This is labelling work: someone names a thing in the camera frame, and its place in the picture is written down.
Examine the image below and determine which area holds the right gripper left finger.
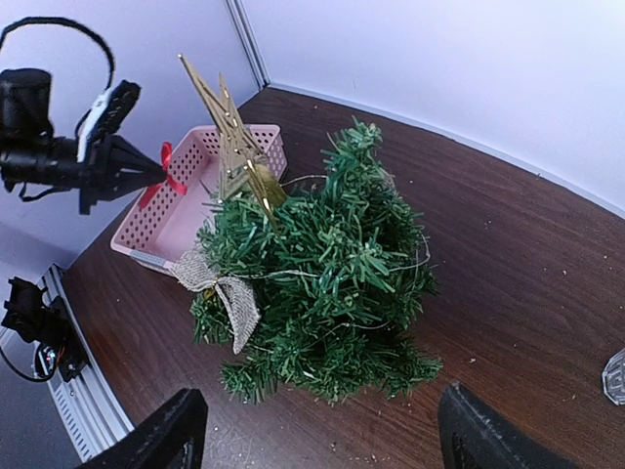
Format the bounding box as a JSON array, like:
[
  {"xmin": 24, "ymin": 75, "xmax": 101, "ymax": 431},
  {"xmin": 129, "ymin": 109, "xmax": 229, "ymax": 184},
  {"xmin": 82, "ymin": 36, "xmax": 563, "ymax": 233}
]
[{"xmin": 90, "ymin": 389, "xmax": 208, "ymax": 469}]

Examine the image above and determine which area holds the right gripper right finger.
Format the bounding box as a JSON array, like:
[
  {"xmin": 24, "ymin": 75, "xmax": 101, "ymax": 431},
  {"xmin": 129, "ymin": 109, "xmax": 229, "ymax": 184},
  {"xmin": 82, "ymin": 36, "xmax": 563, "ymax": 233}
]
[{"xmin": 437, "ymin": 382, "xmax": 575, "ymax": 468}]

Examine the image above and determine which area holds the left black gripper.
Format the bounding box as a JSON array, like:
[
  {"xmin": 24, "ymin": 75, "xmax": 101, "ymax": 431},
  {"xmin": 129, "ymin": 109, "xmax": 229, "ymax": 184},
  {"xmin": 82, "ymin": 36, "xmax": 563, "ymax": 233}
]
[{"xmin": 79, "ymin": 134, "xmax": 166, "ymax": 215}]

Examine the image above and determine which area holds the red bow ornament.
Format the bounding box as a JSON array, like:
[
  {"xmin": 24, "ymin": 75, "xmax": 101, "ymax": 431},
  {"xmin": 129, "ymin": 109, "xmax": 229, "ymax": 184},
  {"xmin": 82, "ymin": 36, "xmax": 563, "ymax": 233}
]
[{"xmin": 139, "ymin": 142, "xmax": 188, "ymax": 210}]

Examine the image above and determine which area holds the gold star ornament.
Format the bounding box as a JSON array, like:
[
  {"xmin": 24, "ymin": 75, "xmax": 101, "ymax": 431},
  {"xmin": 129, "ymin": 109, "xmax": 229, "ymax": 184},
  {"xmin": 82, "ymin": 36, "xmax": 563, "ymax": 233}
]
[{"xmin": 178, "ymin": 54, "xmax": 287, "ymax": 230}]

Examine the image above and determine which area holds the burlap bow ornament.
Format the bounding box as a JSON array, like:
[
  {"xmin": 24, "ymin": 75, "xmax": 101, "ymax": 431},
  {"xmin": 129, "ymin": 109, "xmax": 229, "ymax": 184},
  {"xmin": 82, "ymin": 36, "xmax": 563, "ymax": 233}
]
[{"xmin": 169, "ymin": 245, "xmax": 261, "ymax": 355}]

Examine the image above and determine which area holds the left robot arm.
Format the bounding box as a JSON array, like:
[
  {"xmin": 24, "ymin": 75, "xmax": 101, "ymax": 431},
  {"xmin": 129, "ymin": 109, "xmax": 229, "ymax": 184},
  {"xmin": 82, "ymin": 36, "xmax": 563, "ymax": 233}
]
[{"xmin": 1, "ymin": 17, "xmax": 167, "ymax": 216}]

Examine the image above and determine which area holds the small green christmas tree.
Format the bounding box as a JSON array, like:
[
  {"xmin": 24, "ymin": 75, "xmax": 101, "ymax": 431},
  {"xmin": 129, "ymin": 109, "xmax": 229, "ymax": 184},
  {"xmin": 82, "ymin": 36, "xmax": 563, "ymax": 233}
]
[{"xmin": 191, "ymin": 121, "xmax": 442, "ymax": 404}]

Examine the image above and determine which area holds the pink plastic basket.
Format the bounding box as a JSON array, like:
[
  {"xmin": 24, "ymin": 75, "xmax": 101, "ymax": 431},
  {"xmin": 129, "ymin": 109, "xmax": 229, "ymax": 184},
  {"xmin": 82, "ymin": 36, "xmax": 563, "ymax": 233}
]
[{"xmin": 110, "ymin": 124, "xmax": 289, "ymax": 275}]

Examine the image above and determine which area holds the clear drinking glass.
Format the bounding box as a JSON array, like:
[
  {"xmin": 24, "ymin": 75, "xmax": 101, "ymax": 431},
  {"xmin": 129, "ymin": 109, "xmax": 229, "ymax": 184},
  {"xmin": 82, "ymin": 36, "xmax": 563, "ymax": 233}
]
[{"xmin": 602, "ymin": 349, "xmax": 625, "ymax": 405}]

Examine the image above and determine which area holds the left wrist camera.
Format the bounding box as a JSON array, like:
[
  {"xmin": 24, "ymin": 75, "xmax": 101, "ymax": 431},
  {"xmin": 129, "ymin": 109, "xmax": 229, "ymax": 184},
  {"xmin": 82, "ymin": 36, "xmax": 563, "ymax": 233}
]
[{"xmin": 75, "ymin": 80, "xmax": 142, "ymax": 163}]

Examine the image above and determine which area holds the aluminium front rail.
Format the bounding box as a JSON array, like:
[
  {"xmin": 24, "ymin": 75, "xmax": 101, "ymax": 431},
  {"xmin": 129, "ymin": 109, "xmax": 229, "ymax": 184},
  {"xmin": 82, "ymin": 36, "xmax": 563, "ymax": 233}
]
[{"xmin": 33, "ymin": 263, "xmax": 136, "ymax": 463}]

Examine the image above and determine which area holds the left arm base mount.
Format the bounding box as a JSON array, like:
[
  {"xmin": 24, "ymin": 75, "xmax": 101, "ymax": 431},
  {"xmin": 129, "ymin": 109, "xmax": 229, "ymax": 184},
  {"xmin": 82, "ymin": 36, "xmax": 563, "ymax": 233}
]
[{"xmin": 1, "ymin": 277, "xmax": 89, "ymax": 383}]

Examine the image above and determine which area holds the left aluminium frame post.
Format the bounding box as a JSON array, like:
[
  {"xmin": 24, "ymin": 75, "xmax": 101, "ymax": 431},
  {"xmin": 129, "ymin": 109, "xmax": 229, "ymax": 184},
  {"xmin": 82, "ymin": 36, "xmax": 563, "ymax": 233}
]
[{"xmin": 225, "ymin": 0, "xmax": 271, "ymax": 90}]

